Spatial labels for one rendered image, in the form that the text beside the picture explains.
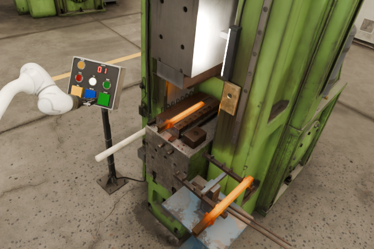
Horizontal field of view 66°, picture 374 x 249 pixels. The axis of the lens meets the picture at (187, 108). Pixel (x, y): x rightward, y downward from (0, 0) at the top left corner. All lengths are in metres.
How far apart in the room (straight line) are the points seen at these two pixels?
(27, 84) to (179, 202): 0.96
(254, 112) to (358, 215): 1.79
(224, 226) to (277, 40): 0.94
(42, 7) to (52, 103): 4.95
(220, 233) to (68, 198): 1.50
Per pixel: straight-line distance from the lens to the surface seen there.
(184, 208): 1.61
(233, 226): 1.59
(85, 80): 1.96
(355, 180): 3.30
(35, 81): 1.50
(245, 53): 1.37
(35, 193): 2.79
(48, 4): 6.31
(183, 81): 1.48
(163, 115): 1.79
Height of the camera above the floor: 2.09
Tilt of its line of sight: 37 degrees down
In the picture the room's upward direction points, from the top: 6 degrees clockwise
